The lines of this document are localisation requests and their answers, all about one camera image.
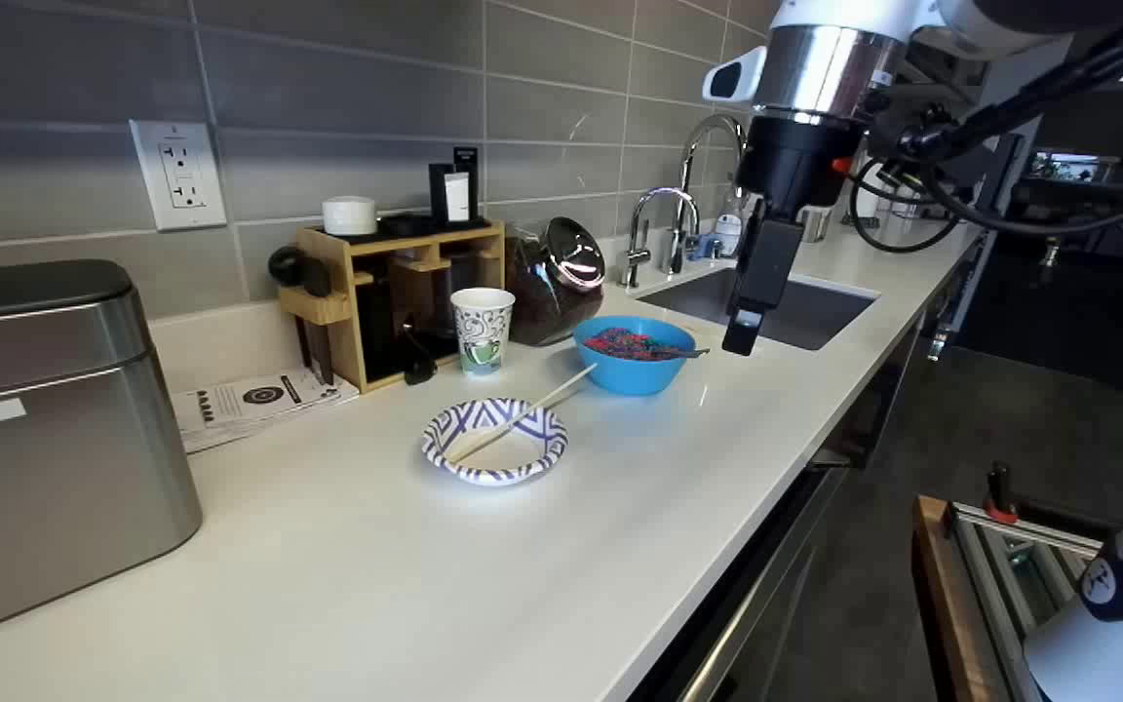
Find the black bottle with white label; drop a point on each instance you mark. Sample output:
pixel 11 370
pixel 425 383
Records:
pixel 452 192

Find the blue bowl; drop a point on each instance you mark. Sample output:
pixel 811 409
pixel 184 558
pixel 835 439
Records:
pixel 631 376

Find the dark brown bottle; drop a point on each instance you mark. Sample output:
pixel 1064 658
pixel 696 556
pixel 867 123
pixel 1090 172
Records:
pixel 381 324

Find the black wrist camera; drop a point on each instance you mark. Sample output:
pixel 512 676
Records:
pixel 904 120

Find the steel dishwasher front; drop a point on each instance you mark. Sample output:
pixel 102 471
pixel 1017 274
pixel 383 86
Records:
pixel 729 611

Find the white soap bottle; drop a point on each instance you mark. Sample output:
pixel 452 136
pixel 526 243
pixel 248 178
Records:
pixel 726 234

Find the small chrome faucet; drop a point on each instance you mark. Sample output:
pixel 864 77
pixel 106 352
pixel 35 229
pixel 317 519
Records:
pixel 646 229

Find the wooden organizer rack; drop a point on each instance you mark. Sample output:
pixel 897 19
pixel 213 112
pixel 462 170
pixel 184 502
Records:
pixel 340 246

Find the dark metal spoon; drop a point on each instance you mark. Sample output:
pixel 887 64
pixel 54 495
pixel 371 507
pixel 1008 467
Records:
pixel 682 348

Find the steel sink basin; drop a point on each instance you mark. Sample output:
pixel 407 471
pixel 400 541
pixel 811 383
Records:
pixel 809 312

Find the wooden stick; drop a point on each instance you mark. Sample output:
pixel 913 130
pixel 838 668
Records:
pixel 548 396

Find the patterned paper cup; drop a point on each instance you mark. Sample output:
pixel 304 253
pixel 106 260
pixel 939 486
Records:
pixel 479 333

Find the blue patterned paper plate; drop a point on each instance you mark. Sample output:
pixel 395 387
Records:
pixel 492 443

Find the white printed booklet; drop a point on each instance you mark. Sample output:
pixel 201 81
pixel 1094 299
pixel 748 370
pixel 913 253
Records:
pixel 249 396

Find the red purple bowl contents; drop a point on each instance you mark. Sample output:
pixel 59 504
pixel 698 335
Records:
pixel 626 344

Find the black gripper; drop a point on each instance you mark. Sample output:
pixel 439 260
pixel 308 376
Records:
pixel 795 156

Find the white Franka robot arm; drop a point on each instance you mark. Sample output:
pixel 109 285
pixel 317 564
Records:
pixel 835 64

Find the white wall outlet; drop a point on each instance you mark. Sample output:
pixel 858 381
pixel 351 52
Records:
pixel 175 172

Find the stainless steel box appliance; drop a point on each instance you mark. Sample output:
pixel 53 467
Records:
pixel 40 429

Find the black round knob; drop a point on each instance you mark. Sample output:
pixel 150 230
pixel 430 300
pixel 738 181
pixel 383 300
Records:
pixel 291 268

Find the white round puck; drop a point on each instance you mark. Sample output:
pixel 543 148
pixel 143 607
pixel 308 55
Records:
pixel 347 217

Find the wooden cart with rail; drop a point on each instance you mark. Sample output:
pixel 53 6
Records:
pixel 977 586

